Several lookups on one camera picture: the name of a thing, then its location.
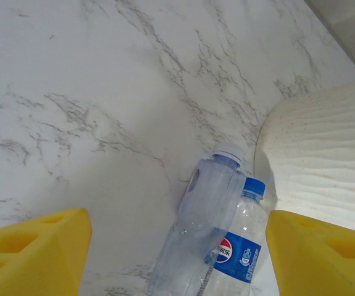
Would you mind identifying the crushed clear bluish bottle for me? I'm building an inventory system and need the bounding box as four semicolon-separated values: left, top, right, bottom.
148;142;248;296

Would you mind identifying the cream plastic waste bin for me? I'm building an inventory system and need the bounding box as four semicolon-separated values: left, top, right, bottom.
253;78;355;238

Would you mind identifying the aluminium table edge rail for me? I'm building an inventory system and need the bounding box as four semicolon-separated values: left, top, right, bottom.
303;0;355;80

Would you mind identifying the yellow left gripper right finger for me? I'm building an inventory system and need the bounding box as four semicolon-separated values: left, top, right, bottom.
264;210;355;296

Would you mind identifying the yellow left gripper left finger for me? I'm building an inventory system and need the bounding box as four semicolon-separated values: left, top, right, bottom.
0;207;92;296

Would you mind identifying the clear bottle round blue logo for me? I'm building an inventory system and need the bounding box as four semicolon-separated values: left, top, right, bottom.
200;177;267;296

